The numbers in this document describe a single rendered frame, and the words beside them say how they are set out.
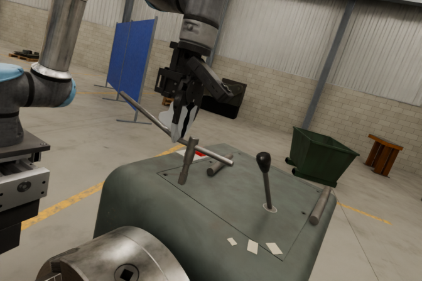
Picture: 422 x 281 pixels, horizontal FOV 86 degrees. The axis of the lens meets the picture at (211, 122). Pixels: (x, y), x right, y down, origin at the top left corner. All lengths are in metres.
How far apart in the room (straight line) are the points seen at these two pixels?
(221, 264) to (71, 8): 0.79
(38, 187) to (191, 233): 0.55
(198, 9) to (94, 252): 0.45
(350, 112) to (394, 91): 1.64
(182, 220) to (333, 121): 10.15
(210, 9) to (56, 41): 0.55
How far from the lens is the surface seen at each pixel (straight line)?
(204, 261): 0.46
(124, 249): 0.43
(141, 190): 0.55
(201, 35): 0.47
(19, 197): 0.87
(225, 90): 0.45
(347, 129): 10.65
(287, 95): 10.26
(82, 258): 0.43
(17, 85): 0.89
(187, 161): 0.51
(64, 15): 0.87
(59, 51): 0.89
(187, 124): 0.51
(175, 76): 0.48
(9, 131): 0.92
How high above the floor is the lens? 1.53
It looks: 12 degrees down
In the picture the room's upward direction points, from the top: 16 degrees clockwise
